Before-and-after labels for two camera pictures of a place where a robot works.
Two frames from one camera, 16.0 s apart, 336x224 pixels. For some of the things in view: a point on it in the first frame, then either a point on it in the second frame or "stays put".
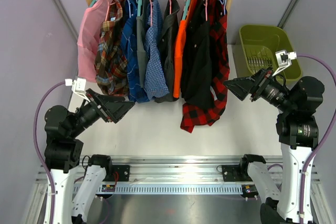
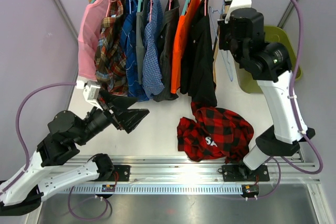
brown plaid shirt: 111,59 stays put
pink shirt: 90,23 stays put
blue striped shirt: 138,92 stays put
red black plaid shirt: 196,118 to 216,134
